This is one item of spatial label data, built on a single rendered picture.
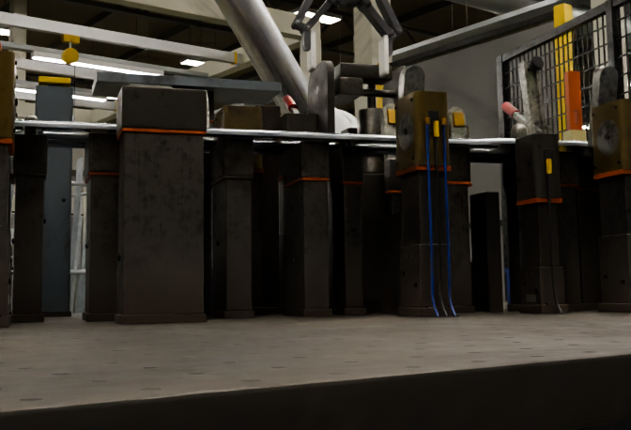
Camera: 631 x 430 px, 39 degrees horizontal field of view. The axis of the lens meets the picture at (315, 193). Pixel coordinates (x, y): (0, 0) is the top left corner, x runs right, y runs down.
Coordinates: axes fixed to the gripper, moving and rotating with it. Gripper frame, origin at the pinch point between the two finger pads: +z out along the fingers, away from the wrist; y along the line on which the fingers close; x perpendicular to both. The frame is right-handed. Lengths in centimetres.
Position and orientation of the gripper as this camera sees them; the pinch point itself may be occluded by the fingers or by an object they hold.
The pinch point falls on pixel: (347, 67)
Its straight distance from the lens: 158.4
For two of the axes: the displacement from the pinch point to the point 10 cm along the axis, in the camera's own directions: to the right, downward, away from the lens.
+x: 3.1, -1.1, -9.5
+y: -9.5, -0.2, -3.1
